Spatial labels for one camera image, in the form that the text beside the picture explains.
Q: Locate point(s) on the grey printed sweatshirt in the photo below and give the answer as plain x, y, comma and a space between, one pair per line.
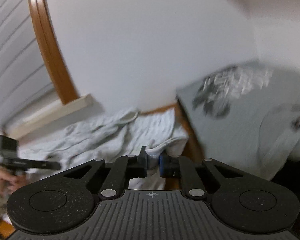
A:
240, 125

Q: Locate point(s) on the wooden window frame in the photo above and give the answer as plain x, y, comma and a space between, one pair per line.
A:
50, 42

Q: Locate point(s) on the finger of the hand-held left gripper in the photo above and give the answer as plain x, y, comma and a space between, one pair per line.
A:
43, 165

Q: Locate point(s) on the person's left hand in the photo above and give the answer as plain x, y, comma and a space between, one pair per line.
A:
2, 180

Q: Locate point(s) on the white patterned shirt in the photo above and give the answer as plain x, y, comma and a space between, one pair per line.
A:
95, 140

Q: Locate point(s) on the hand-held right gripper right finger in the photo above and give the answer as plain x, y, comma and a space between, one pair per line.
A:
162, 166

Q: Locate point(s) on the beige window sill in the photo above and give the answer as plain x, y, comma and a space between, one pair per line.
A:
52, 115

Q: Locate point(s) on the grey window blind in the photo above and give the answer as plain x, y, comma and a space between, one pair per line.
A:
12, 55

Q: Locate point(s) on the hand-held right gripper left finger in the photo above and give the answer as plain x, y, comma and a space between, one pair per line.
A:
145, 163

